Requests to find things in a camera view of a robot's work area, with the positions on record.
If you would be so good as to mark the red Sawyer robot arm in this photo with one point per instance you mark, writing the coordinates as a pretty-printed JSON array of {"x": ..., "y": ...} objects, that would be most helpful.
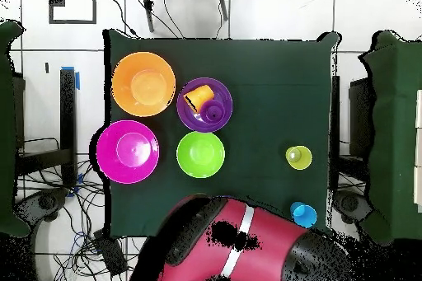
[{"x": 263, "y": 244}]

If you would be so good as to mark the purple bowl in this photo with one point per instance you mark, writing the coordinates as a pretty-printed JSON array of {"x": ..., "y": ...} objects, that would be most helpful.
[{"x": 221, "y": 93}]

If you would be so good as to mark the black power adapter box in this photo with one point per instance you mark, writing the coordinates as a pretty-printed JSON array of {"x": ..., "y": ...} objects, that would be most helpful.
[{"x": 110, "y": 253}]

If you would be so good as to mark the blue tape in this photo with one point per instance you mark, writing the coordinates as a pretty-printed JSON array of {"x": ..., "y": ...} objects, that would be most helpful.
[{"x": 77, "y": 80}]

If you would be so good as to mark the orange bowl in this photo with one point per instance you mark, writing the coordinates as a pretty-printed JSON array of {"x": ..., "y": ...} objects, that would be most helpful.
[{"x": 143, "y": 84}]

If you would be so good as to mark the blue cup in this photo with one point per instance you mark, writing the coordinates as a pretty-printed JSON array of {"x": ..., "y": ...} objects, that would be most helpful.
[{"x": 303, "y": 215}]

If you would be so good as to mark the purple cup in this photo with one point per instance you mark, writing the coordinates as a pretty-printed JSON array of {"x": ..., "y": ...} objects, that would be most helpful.
[{"x": 213, "y": 113}]

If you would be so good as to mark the black table frame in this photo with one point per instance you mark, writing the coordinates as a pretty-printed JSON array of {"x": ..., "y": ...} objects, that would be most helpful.
[{"x": 68, "y": 122}]

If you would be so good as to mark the yellow cup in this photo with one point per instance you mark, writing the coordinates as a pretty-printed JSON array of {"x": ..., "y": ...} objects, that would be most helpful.
[{"x": 299, "y": 157}]

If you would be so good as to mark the black square floor frame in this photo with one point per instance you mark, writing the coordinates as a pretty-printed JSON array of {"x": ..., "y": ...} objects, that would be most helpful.
[{"x": 94, "y": 4}]

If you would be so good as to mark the orange cup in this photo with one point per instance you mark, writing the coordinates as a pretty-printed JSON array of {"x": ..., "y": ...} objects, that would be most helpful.
[
  {"x": 194, "y": 99},
  {"x": 206, "y": 92}
]

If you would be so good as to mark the dark green table cloth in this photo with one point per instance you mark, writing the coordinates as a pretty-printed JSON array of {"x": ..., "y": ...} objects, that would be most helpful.
[{"x": 280, "y": 96}]

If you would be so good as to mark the pink bowl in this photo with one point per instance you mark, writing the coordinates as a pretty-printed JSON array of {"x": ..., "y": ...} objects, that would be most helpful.
[{"x": 128, "y": 151}]

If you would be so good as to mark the green cloth covered table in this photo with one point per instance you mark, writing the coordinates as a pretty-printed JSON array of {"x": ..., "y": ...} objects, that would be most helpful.
[
  {"x": 395, "y": 129},
  {"x": 6, "y": 129}
]

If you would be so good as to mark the green bowl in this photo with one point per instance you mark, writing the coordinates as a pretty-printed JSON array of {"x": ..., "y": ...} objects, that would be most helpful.
[{"x": 200, "y": 154}]

